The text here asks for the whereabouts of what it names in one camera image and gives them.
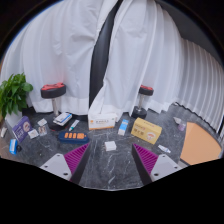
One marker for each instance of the small purple bottle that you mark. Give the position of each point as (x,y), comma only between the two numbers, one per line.
(181,127)

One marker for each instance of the purple box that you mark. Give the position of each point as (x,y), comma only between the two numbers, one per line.
(22,128)

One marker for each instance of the yellow box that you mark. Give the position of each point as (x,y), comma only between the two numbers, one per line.
(146,130)

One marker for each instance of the clear pill blister pack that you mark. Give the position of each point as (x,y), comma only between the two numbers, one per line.
(42,130)

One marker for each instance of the white charger with green ports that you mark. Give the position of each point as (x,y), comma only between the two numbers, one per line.
(110,146)

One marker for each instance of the white blue flat box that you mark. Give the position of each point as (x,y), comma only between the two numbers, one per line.
(62,118)

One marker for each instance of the white pleated curtain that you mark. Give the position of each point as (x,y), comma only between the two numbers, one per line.
(203,83)

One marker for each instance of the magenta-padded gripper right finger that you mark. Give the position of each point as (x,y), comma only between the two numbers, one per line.
(165,166)

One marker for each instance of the green potted plant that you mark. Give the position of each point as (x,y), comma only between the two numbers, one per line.
(13,93)

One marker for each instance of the white teal slim tube box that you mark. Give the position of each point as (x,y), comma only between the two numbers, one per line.
(74,125)

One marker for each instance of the white square sachet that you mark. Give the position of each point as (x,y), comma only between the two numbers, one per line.
(33,133)
(42,122)

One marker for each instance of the small white packet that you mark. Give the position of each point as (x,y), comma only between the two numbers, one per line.
(177,120)
(164,149)

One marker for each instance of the blue white small box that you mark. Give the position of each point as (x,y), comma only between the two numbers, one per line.
(123,127)

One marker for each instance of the black red round stool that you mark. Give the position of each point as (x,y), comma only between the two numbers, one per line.
(53,90)
(146,90)

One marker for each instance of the white orange long box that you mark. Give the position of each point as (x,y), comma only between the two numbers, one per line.
(101,122)

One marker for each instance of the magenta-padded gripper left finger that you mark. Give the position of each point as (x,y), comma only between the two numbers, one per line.
(56,165)

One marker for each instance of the orange round board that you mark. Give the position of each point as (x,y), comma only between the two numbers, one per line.
(200,145)

